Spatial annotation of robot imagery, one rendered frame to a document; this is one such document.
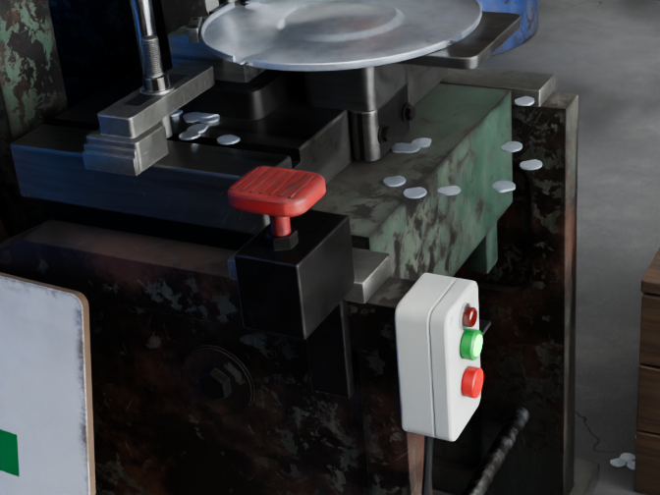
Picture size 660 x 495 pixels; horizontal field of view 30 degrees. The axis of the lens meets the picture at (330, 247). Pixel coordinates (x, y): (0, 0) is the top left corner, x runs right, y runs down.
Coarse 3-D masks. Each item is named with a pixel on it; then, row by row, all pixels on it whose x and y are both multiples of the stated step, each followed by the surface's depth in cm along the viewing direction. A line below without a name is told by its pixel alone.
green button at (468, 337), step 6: (468, 330) 108; (474, 330) 108; (462, 336) 107; (468, 336) 107; (474, 336) 107; (462, 342) 107; (468, 342) 107; (462, 348) 107; (468, 348) 107; (462, 354) 107; (468, 354) 107
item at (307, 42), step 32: (256, 0) 137; (288, 0) 136; (320, 0) 135; (352, 0) 132; (384, 0) 133; (416, 0) 132; (448, 0) 131; (224, 32) 127; (256, 32) 126; (288, 32) 125; (320, 32) 123; (352, 32) 122; (384, 32) 123; (416, 32) 122; (448, 32) 121; (256, 64) 117; (288, 64) 115; (320, 64) 114; (352, 64) 114; (384, 64) 115
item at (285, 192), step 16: (256, 176) 100; (272, 176) 100; (288, 176) 99; (304, 176) 99; (320, 176) 99; (240, 192) 97; (256, 192) 97; (272, 192) 97; (288, 192) 97; (304, 192) 96; (320, 192) 98; (240, 208) 97; (256, 208) 97; (272, 208) 96; (288, 208) 95; (304, 208) 96; (272, 224) 100; (288, 224) 100
